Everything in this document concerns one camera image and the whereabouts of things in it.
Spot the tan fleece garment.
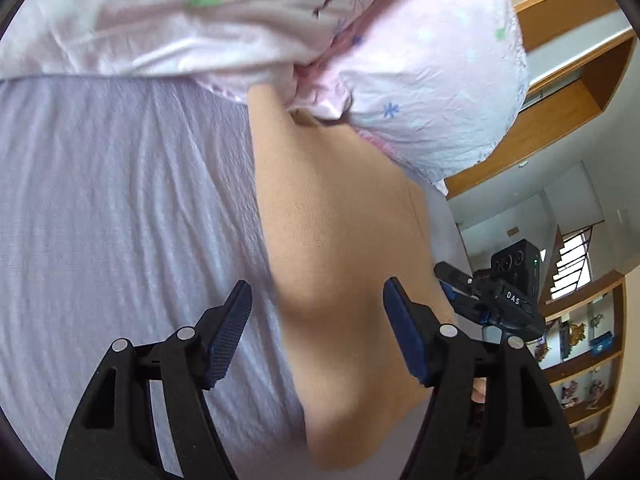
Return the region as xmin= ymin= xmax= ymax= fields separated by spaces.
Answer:
xmin=247 ymin=84 xmax=456 ymax=469

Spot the wooden bookshelf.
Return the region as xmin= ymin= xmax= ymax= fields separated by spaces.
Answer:
xmin=528 ymin=270 xmax=626 ymax=453

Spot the lavender bed sheet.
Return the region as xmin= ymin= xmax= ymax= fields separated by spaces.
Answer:
xmin=0 ymin=72 xmax=471 ymax=480

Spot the pink floral pillow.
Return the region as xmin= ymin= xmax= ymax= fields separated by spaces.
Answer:
xmin=292 ymin=0 xmax=529 ymax=192

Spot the wooden headboard shelf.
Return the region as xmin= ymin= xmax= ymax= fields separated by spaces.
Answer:
xmin=446 ymin=0 xmax=636 ymax=198

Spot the floral pillow with tree print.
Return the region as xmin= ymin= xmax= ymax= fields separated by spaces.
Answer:
xmin=1 ymin=0 xmax=374 ymax=101

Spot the black camera box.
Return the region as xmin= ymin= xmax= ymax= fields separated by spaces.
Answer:
xmin=490 ymin=240 xmax=541 ymax=304

